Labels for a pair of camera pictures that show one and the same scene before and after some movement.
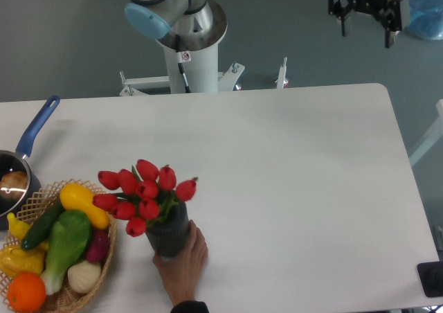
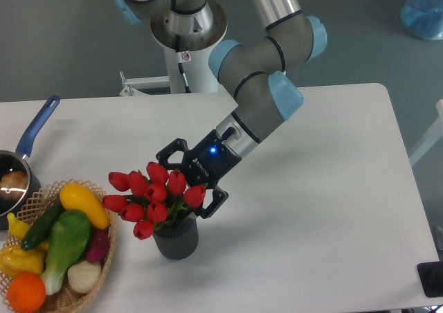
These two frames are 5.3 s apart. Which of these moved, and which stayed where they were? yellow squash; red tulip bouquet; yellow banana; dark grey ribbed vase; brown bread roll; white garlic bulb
Moved: red tulip bouquet; dark grey ribbed vase
Stayed: yellow banana; brown bread roll; yellow squash; white garlic bulb
